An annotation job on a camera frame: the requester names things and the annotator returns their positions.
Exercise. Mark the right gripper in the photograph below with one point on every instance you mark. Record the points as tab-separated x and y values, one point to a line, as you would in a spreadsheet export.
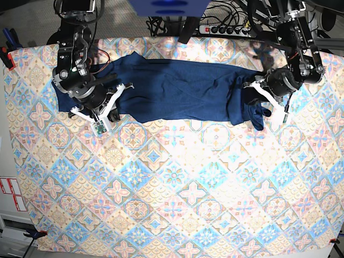
87	97

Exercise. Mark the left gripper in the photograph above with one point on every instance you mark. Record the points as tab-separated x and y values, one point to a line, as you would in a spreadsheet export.
279	82

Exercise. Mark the blue long-sleeve T-shirt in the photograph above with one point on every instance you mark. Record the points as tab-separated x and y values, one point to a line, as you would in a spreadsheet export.
175	89

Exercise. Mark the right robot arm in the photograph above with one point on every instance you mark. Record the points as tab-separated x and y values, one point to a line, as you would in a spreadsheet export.
76	38

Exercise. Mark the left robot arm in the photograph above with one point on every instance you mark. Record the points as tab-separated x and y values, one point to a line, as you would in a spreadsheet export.
304	64

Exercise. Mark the white power strip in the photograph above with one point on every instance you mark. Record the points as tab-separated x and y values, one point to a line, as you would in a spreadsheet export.
235	31

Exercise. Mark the round black base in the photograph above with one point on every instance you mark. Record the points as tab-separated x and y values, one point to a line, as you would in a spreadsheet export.
54	39

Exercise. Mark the patterned tile tablecloth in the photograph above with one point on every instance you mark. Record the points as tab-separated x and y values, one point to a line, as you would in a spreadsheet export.
182	188

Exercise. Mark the red-black clamp upper left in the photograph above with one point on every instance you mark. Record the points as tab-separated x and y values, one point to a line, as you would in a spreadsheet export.
7	58

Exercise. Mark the blue clamp upper left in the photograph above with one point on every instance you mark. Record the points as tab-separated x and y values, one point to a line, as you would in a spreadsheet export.
12	39

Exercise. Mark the red-white label stickers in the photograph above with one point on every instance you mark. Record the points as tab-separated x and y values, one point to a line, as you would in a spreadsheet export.
10	187

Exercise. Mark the black clamp lower left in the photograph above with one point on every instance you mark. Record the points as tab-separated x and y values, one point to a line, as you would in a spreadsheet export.
34	234

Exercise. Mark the black clamp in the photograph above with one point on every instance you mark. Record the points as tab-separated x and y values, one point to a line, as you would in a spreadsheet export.
336	241
34	234

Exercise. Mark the black clamp lower right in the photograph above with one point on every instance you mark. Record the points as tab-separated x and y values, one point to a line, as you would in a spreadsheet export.
336	241

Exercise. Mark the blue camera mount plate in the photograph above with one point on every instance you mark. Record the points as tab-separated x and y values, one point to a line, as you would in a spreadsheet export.
152	8

